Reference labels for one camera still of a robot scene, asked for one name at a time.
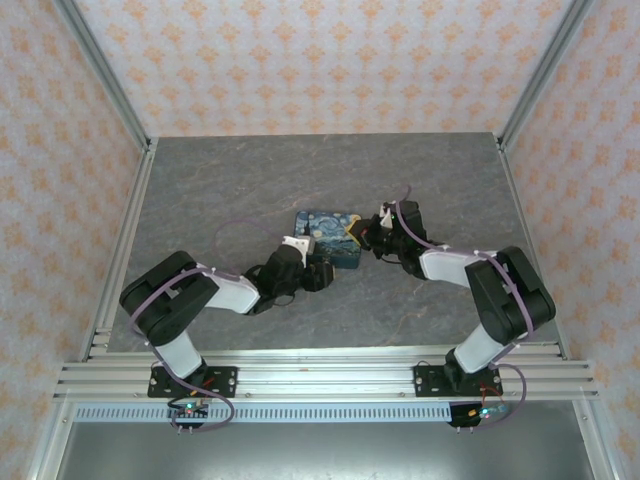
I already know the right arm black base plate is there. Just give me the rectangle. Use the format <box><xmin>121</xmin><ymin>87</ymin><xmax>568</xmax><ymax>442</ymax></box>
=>
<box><xmin>413</xmin><ymin>364</ymin><xmax>504</xmax><ymax>399</ymax></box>

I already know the aluminium frame post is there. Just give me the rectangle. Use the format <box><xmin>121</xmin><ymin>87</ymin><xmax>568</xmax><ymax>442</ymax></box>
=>
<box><xmin>497</xmin><ymin>0</ymin><xmax>597</xmax><ymax>152</ymax></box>
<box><xmin>52</xmin><ymin>0</ymin><xmax>159</xmax><ymax>154</ymax></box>

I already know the left lower aluminium frame bar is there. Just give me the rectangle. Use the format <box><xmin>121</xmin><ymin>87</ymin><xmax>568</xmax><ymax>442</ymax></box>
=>
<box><xmin>25</xmin><ymin>399</ymin><xmax>77</xmax><ymax>480</ymax></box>

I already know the left aluminium side rail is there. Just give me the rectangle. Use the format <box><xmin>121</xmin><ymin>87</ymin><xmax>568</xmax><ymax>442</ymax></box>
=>
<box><xmin>79</xmin><ymin>144</ymin><xmax>159</xmax><ymax>362</ymax></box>

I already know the right aluminium side rail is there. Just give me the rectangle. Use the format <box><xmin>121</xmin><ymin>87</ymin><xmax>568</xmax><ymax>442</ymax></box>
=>
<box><xmin>499</xmin><ymin>139</ymin><xmax>569</xmax><ymax>359</ymax></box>

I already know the right lower aluminium frame bar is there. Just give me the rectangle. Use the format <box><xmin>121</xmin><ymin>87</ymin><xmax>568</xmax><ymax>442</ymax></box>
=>
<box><xmin>569</xmin><ymin>399</ymin><xmax>622</xmax><ymax>480</ymax></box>

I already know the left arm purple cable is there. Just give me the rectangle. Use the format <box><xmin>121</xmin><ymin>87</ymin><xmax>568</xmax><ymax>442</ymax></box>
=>
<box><xmin>128</xmin><ymin>219</ymin><xmax>292</xmax><ymax>435</ymax></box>

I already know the aluminium side rail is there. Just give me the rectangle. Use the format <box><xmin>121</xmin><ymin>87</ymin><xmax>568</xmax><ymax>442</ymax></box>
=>
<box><xmin>499</xmin><ymin>139</ymin><xmax>569</xmax><ymax>359</ymax></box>
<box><xmin>79</xmin><ymin>144</ymin><xmax>159</xmax><ymax>362</ymax></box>

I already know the right aluminium frame post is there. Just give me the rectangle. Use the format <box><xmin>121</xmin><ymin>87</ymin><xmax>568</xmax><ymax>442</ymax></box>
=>
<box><xmin>497</xmin><ymin>0</ymin><xmax>597</xmax><ymax>152</ymax></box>

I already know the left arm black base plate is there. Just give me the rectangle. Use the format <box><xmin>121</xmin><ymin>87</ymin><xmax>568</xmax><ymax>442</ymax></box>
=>
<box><xmin>147</xmin><ymin>366</ymin><xmax>239</xmax><ymax>399</ymax></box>

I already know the aluminium frame bar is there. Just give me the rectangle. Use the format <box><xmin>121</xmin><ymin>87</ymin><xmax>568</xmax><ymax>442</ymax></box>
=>
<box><xmin>569</xmin><ymin>399</ymin><xmax>622</xmax><ymax>480</ymax></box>
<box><xmin>25</xmin><ymin>399</ymin><xmax>77</xmax><ymax>480</ymax></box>

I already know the starry night print box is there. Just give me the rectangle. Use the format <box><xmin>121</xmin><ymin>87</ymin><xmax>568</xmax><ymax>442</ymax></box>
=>
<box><xmin>293</xmin><ymin>209</ymin><xmax>363</xmax><ymax>271</ymax></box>

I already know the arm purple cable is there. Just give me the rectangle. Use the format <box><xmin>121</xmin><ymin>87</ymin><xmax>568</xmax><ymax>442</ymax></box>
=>
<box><xmin>380</xmin><ymin>184</ymin><xmax>542</xmax><ymax>432</ymax></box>
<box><xmin>128</xmin><ymin>219</ymin><xmax>292</xmax><ymax>435</ymax></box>

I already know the wide aluminium mounting rail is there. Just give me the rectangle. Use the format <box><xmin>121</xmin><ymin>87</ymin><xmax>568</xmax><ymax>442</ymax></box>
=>
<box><xmin>52</xmin><ymin>341</ymin><xmax>601</xmax><ymax>404</ymax></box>

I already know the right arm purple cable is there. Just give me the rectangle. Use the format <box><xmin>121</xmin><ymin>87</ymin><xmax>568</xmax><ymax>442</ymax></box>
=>
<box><xmin>380</xmin><ymin>184</ymin><xmax>542</xmax><ymax>432</ymax></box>

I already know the left aluminium frame post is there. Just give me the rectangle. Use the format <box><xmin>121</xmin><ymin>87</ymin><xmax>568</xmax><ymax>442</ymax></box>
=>
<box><xmin>52</xmin><ymin>0</ymin><xmax>159</xmax><ymax>154</ymax></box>

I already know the slotted grey cable duct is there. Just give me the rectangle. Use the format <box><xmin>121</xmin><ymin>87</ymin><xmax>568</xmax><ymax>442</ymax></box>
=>
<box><xmin>73</xmin><ymin>403</ymin><xmax>507</xmax><ymax>424</ymax></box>

